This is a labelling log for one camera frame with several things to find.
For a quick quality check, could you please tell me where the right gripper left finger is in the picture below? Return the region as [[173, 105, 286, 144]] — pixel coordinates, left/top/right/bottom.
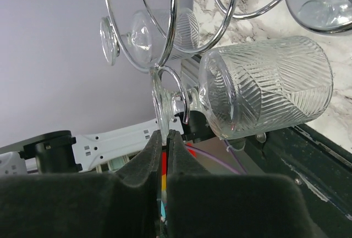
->
[[1, 131, 162, 237]]

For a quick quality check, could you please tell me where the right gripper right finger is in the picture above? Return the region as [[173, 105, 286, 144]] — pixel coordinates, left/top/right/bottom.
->
[[167, 130, 314, 237]]

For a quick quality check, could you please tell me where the clear wine glass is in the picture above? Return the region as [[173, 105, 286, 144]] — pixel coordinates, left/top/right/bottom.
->
[[100, 8, 199, 68], [150, 36, 333, 141]]

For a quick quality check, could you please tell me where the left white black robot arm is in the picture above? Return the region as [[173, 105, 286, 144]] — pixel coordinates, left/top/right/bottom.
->
[[1, 119, 158, 176]]

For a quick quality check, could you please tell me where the chrome wine glass rack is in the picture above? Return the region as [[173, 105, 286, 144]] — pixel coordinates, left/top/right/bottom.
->
[[26, 0, 352, 125]]

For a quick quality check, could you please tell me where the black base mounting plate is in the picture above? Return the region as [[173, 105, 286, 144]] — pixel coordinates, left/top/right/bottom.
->
[[241, 124, 352, 222]]

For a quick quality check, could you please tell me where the aluminium frame rail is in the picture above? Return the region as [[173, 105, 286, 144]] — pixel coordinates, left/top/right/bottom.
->
[[181, 55, 201, 89]]

